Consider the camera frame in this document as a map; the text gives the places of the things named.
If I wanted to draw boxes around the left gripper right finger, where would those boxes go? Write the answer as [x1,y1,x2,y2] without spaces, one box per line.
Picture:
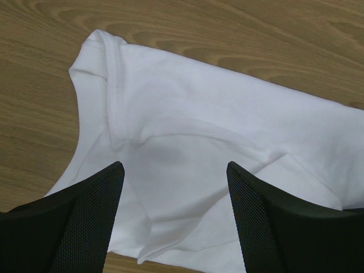
[226,162,363,272]

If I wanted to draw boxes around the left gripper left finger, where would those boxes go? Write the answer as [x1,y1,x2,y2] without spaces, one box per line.
[1,162,125,272]

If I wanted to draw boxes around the white printed t-shirt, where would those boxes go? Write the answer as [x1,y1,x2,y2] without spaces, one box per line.
[51,30,363,272]

